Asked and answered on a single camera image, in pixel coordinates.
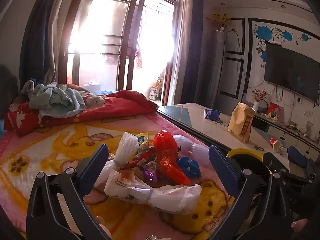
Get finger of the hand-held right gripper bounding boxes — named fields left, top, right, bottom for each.
left=263, top=151, right=305, bottom=188
left=287, top=146, right=320, bottom=180

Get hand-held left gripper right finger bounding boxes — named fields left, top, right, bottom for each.
left=208, top=144, right=294, bottom=240

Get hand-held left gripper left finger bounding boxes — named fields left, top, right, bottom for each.
left=26, top=144, right=113, bottom=240

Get yellow rimmed trash can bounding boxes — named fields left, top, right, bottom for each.
left=226, top=148, right=272, bottom=178

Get blue plastic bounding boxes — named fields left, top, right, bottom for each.
left=177, top=156, right=202, bottom=178

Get red snack wrapper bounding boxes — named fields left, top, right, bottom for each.
left=119, top=147, right=157, bottom=172

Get yellow snack wrapper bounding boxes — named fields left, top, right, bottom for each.
left=136, top=132, right=150, bottom=153

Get purple snack wrapper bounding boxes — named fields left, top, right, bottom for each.
left=141, top=164, right=159, bottom=183

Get red plastic bag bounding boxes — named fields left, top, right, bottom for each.
left=152, top=129, right=191, bottom=185

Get person's right hand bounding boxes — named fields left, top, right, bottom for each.
left=291, top=218, right=309, bottom=233

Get person's left hand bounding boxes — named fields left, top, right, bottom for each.
left=97, top=216, right=112, bottom=240

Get red paper cup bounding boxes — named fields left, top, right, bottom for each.
left=269, top=137, right=283, bottom=153

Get white television cabinet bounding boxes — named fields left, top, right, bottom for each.
left=246, top=112, right=320, bottom=155

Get pink printed blanket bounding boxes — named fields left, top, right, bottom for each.
left=0, top=112, right=237, bottom=240

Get brown paper bag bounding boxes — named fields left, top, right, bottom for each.
left=227, top=102, right=255, bottom=143

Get red picture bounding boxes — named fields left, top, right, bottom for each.
left=266, top=102, right=284, bottom=122

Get white vase with red flowers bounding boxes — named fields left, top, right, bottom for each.
left=251, top=89, right=269, bottom=113

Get white coffee table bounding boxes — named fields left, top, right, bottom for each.
left=156, top=102, right=290, bottom=173

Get red floral quilt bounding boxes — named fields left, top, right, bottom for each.
left=5, top=90, right=159, bottom=137

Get dark blue quilted sofa cover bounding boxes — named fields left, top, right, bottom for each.
left=91, top=89, right=118, bottom=96

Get light blue clothes pile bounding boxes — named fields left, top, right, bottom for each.
left=21, top=80, right=87, bottom=119

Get grey standing air conditioner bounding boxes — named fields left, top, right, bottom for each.
left=209, top=29, right=227, bottom=103

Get balcony plant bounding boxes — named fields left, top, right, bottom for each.
left=155, top=75, right=164, bottom=100

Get dark blue curtain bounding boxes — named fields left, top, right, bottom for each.
left=20, top=0, right=68, bottom=88
left=174, top=0, right=208, bottom=104

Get yellow artificial flowers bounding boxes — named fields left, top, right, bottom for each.
left=206, top=12, right=234, bottom=27

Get round black frame ornament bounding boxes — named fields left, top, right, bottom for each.
left=257, top=99, right=268, bottom=115

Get black wall television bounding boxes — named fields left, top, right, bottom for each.
left=264, top=41, right=320, bottom=103

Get blue flower wall sticker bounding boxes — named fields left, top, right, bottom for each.
left=254, top=22, right=312, bottom=63

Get brown sliding door frame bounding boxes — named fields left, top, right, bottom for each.
left=59, top=0, right=187, bottom=105

